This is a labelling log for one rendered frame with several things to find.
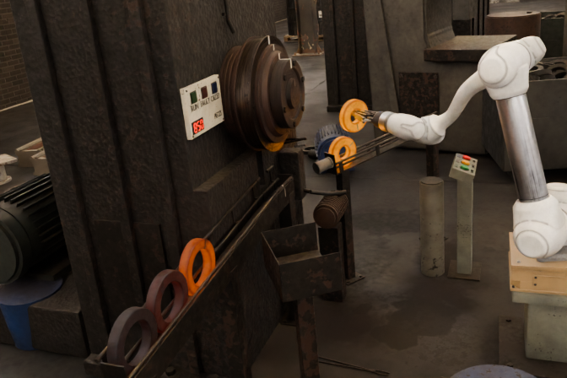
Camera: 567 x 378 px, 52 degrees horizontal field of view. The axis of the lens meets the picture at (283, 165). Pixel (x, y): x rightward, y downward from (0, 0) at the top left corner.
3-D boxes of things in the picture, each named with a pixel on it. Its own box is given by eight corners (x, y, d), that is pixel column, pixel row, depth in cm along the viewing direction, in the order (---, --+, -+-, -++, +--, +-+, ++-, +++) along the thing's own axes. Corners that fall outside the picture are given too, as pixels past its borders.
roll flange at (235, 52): (219, 165, 232) (203, 46, 217) (264, 132, 274) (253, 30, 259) (243, 166, 229) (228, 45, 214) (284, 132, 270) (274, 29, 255)
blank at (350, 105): (337, 105, 272) (341, 106, 269) (361, 94, 279) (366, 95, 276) (341, 135, 278) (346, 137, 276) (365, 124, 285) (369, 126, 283)
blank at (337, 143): (338, 172, 296) (342, 174, 293) (322, 153, 287) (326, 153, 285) (357, 149, 299) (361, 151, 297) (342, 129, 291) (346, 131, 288)
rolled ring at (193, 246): (181, 261, 179) (172, 261, 180) (195, 308, 187) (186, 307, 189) (208, 227, 194) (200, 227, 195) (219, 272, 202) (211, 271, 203)
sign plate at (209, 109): (186, 139, 206) (179, 89, 200) (219, 120, 228) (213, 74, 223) (192, 139, 205) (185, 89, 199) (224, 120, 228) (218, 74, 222)
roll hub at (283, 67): (273, 137, 230) (266, 65, 222) (296, 118, 255) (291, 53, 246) (287, 137, 228) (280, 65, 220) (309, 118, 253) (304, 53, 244)
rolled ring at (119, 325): (148, 294, 163) (138, 293, 164) (109, 341, 147) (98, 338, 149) (164, 344, 171) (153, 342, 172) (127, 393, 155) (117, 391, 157)
